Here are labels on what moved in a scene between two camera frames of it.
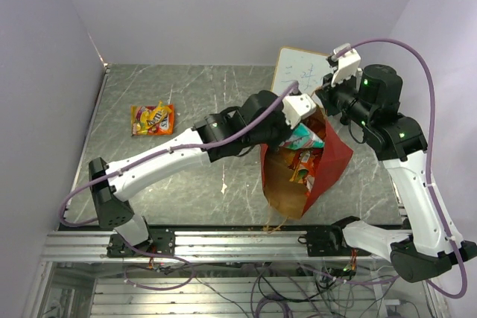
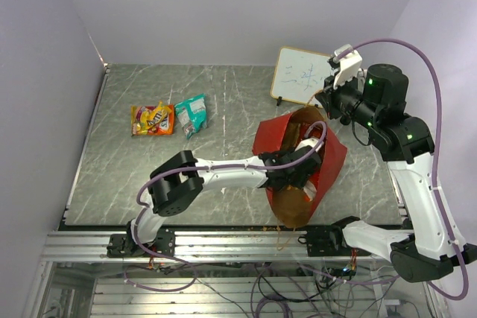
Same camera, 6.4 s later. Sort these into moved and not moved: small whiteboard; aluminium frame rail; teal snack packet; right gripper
Moved: teal snack packet
Not moved: small whiteboard; aluminium frame rail; right gripper
